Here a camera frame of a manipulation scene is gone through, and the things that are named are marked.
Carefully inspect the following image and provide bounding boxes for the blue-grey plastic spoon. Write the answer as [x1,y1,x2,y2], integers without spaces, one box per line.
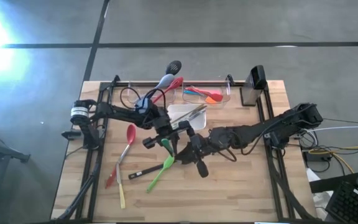
[134,73,175,108]

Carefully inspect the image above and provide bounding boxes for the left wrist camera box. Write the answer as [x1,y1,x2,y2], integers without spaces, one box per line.
[141,136,156,149]

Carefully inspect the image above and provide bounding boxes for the black aluminium table frame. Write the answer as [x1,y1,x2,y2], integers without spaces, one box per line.
[50,80,318,224]

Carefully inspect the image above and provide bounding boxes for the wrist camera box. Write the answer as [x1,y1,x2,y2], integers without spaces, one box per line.
[141,136,156,149]
[195,159,210,179]

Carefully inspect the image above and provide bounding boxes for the red slotted spoon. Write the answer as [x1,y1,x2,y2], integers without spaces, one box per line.
[151,76,185,105]

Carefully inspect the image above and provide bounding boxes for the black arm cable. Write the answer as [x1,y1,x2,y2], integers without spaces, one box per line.
[119,86,167,110]
[222,146,239,163]

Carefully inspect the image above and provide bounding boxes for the white plastic bin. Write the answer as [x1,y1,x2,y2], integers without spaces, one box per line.
[166,103,208,131]

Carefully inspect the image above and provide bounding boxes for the white cable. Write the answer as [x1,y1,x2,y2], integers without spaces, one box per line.
[303,125,358,134]

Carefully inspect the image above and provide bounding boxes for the black solid spoon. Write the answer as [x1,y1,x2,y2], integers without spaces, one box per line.
[127,151,198,180]

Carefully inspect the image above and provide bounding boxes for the black power brick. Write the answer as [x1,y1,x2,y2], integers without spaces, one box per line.
[302,150,333,163]

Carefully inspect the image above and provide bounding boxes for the gold metal cutlery piece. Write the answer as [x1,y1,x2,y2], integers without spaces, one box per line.
[177,109,208,129]

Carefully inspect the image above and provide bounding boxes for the clear plastic bin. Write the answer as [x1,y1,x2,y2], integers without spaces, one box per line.
[181,77,232,106]
[126,81,177,106]

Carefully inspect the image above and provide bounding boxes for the blue silicone spatula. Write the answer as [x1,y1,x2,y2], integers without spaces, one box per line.
[183,89,204,97]

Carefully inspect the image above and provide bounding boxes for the yellow-handled table knife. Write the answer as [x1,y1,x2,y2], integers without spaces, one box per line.
[116,162,127,210]

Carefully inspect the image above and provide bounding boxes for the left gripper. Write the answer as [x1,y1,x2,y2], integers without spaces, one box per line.
[141,107,180,156]

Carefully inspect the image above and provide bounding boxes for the lime green spatula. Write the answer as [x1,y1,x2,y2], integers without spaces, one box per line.
[145,154,176,194]

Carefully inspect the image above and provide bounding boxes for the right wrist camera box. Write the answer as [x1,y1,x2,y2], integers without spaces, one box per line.
[195,159,210,179]

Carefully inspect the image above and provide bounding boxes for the white paper sheet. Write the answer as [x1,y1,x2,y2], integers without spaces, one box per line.
[306,167,335,220]

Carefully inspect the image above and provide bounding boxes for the pink silicone spatula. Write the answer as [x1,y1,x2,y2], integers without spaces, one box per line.
[185,86,217,96]

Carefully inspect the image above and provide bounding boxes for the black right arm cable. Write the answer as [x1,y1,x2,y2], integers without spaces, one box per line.
[222,146,239,163]

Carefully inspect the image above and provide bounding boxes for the black slotted spoon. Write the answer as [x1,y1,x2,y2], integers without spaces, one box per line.
[158,60,183,88]

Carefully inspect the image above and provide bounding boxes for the red spatula at left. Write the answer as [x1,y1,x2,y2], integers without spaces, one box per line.
[105,123,137,190]

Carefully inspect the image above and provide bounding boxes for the yellow cable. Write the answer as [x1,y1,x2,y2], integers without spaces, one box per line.
[308,144,358,175]

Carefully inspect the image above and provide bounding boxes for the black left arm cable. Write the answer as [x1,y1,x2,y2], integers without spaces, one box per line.
[119,86,167,110]

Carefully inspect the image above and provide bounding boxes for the red silicone spatula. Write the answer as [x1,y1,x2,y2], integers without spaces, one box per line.
[194,90,224,103]

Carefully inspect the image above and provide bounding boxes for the black laptop computer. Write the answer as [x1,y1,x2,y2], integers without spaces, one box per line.
[324,136,358,224]

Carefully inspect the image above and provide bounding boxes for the metal box grater black handle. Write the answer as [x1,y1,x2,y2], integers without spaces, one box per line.
[239,64,268,107]

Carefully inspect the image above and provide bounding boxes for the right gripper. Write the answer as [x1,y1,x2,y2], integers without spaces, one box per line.
[175,120,229,166]

